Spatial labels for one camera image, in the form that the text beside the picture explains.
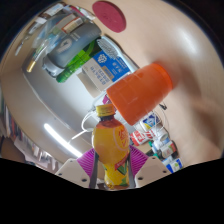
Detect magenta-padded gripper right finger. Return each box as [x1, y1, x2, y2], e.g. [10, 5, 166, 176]
[127, 145, 172, 189]

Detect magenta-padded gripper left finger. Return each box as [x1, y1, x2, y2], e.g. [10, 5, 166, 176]
[54, 148, 100, 189]

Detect yellow drink bottle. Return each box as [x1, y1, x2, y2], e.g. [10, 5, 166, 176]
[92, 103, 131, 190]

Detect white light bar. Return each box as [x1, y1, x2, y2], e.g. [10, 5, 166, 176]
[43, 123, 83, 158]

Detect red and white canister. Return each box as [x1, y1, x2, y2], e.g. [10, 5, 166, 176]
[129, 129, 156, 147]

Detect orange plastic cup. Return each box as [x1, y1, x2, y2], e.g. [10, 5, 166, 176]
[106, 63, 174, 126]

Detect dark green glass bottle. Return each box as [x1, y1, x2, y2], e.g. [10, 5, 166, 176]
[55, 39, 103, 84]

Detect white and blue carton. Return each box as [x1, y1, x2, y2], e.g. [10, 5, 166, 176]
[77, 49, 132, 93]

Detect yellow-capped clear bottle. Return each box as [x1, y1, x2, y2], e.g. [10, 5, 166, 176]
[25, 39, 51, 74]

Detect grey shaker bottle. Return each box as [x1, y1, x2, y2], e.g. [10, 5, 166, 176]
[41, 22, 102, 77]

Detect flat round red coaster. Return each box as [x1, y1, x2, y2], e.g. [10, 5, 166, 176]
[91, 0, 128, 34]

